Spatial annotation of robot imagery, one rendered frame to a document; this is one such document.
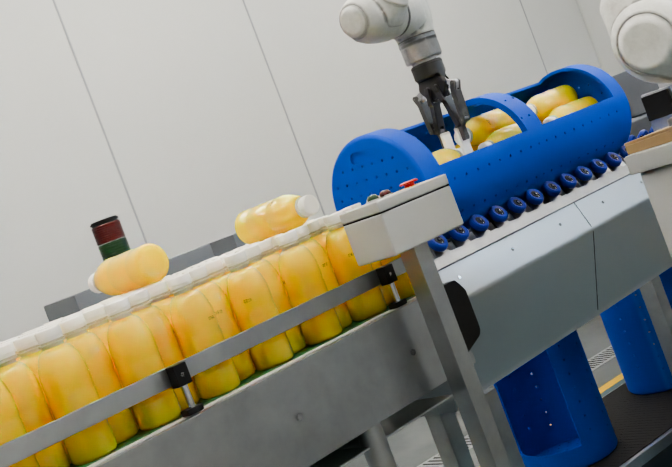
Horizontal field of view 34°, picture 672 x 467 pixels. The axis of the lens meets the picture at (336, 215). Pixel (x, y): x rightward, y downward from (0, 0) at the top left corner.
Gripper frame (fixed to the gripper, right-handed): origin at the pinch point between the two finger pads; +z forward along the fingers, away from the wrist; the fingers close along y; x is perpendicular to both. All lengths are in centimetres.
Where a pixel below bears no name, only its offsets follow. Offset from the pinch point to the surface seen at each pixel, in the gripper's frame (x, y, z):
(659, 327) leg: -72, 13, 69
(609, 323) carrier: -106, 52, 73
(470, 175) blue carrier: 10.0, -8.6, 7.3
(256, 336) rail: 85, -15, 18
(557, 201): -20.9, -5.5, 21.3
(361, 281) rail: 58, -15, 17
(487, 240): 9.5, -6.2, 22.1
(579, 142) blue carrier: -35.2, -7.8, 10.3
